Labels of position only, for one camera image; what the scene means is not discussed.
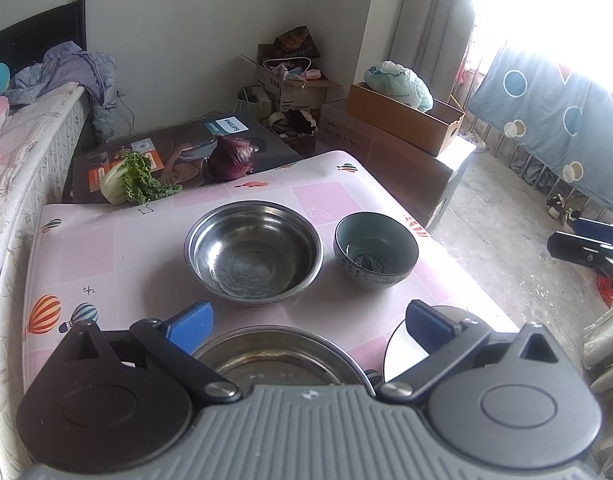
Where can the teal ceramic bowl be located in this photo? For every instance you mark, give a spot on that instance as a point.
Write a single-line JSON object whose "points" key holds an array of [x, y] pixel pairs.
{"points": [[374, 251]]}

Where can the dark printed appliance box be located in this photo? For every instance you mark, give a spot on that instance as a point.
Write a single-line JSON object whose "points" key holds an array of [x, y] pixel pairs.
{"points": [[178, 152]]}

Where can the grey-purple clothes pile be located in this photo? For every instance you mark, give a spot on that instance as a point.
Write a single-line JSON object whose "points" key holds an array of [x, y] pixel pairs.
{"points": [[64, 63]]}

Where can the blue circle-print blanket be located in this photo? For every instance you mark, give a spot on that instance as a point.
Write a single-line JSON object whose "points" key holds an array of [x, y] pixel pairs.
{"points": [[556, 115]]}

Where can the black headboard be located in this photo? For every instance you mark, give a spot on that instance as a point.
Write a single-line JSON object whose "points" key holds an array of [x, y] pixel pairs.
{"points": [[25, 43]]}

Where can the large flat brown carton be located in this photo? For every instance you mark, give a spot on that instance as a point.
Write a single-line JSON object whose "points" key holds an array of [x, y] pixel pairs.
{"points": [[422, 183]]}

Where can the deep stainless steel bowl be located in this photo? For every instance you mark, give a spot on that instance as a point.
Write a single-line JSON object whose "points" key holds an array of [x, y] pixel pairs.
{"points": [[254, 252]]}

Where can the grey curtain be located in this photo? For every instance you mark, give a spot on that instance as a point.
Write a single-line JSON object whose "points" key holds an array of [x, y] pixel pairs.
{"points": [[431, 39]]}

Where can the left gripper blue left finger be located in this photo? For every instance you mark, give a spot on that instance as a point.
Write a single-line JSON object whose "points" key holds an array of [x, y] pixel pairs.
{"points": [[172, 343]]}

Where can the pink balloon-print tablecloth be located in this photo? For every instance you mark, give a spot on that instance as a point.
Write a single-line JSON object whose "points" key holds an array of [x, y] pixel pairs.
{"points": [[129, 263]]}

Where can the green leafy cabbage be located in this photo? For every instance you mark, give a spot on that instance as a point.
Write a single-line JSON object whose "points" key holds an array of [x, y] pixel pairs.
{"points": [[131, 181]]}

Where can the long brown cardboard box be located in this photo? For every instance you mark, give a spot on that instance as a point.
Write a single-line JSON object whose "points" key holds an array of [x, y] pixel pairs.
{"points": [[431, 131]]}

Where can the purple red cabbage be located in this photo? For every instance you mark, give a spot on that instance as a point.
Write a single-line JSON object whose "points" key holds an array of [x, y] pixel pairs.
{"points": [[231, 159]]}

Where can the pale green plastic bag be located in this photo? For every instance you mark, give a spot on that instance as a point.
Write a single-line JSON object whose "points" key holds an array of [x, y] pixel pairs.
{"points": [[399, 83]]}

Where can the large shallow steel plate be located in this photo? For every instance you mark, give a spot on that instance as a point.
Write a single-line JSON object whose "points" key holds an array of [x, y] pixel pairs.
{"points": [[280, 356]]}

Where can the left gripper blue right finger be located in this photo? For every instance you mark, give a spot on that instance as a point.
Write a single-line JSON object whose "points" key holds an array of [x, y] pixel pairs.
{"points": [[450, 346]]}

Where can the white mattress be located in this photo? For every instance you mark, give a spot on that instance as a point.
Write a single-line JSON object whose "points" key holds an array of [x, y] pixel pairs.
{"points": [[36, 148]]}

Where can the open cardboard box with clutter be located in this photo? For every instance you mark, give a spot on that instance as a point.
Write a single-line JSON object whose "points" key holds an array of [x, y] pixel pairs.
{"points": [[289, 71]]}

